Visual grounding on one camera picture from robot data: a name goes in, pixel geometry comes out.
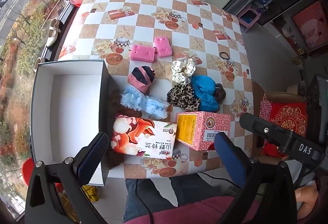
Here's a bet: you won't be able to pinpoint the thin black cable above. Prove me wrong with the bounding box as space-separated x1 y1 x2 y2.
197 172 243 190

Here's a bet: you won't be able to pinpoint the red plastic chair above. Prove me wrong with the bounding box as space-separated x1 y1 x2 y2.
22 157 35 187

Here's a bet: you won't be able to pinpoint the person's maroon sweater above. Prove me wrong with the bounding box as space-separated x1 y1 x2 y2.
125 196 259 224

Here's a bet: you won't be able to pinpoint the blue shoe cover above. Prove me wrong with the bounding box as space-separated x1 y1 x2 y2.
194 93 219 112
191 75 218 96

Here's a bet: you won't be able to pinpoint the checkered printed tablecloth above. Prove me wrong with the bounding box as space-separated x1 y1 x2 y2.
58 0 254 180

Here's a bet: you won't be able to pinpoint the orange white tissue pack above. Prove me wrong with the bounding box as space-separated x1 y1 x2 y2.
110 114 178 159

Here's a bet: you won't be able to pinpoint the yellow patterned bag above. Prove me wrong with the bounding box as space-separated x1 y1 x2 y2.
60 184 99 224

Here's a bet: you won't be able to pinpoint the beige strap shoe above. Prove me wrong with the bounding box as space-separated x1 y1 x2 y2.
34 57 48 72
46 18 60 47

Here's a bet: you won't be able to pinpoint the pink sponge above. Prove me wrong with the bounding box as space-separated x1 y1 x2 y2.
130 44 156 63
154 36 173 58

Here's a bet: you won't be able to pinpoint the person's right hand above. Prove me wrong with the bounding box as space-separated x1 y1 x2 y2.
295 184 319 214

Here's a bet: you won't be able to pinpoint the fluffy light blue slipper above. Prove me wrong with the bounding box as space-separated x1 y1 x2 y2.
120 86 171 119

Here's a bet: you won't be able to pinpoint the pink black knit sock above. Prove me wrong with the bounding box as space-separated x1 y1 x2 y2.
128 66 156 94

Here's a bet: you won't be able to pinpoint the purple stool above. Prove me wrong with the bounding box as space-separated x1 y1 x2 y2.
239 7 262 32

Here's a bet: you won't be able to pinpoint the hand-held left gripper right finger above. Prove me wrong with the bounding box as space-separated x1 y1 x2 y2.
214 132 301 224

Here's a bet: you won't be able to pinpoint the white grey cardboard box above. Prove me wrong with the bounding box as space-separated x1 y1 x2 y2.
30 59 121 187

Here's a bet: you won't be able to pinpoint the white polka dot scrunchie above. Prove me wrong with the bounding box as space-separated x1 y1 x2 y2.
171 57 196 83

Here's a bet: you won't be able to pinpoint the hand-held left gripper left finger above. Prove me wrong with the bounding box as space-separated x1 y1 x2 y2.
24 132 109 224

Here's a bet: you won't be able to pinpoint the leopard print scrunchie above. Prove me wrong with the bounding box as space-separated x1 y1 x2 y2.
167 82 202 112

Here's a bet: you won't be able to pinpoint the brown cardboard box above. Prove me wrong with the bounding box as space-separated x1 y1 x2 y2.
252 81 308 158

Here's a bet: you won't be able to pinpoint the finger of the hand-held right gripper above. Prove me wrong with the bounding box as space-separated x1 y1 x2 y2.
239 113 325 167

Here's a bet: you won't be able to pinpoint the red gold patterned cushion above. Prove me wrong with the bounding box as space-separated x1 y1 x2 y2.
261 102 308 158

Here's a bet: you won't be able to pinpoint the red checked cloth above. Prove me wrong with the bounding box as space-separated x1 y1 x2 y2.
259 93 272 119

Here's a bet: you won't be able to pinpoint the pink patterned carton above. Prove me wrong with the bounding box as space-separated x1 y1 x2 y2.
175 111 231 151

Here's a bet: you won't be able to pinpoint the pink red poster board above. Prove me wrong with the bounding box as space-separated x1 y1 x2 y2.
292 1 328 50

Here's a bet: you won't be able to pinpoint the person's jeans legs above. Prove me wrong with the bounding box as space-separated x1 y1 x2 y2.
124 175 241 219

